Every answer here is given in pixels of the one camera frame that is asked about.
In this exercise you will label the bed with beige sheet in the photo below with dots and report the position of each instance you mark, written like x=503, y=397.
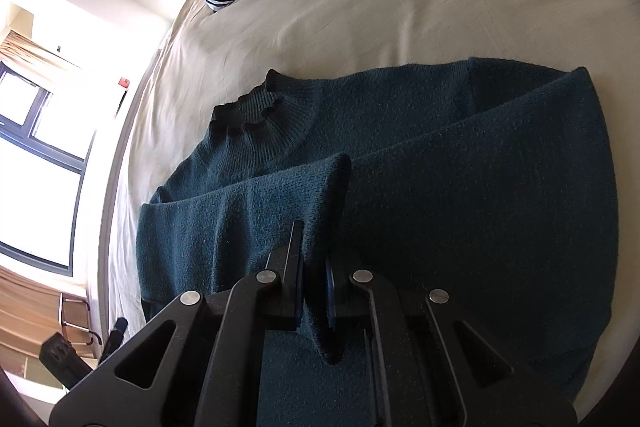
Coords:
x=375, y=17

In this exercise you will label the metal frame chair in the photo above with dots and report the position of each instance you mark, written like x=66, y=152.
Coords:
x=75, y=327

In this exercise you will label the beige curtain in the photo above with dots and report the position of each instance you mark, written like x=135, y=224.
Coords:
x=30, y=307
x=35, y=52

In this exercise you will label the dark teal knit sweater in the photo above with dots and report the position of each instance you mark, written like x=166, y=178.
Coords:
x=450, y=182

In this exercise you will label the dark framed window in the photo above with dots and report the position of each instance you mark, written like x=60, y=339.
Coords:
x=50, y=132

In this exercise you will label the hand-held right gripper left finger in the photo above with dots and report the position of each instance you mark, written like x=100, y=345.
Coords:
x=296, y=279

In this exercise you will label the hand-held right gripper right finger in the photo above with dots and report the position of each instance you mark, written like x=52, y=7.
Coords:
x=330, y=294

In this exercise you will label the black device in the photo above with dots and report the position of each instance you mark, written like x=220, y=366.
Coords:
x=62, y=357

